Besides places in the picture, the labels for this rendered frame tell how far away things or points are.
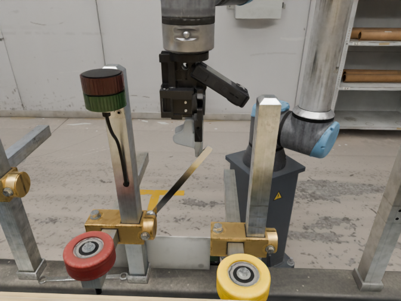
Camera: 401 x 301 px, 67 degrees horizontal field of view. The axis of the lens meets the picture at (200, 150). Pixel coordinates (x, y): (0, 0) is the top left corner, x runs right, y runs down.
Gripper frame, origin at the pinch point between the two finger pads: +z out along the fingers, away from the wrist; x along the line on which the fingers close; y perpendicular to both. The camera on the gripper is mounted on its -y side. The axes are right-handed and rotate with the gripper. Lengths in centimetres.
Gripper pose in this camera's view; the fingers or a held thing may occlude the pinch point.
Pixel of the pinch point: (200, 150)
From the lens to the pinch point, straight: 63.2
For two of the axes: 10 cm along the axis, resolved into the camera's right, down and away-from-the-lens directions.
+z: 0.0, 8.8, 4.7
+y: -10.0, -0.2, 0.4
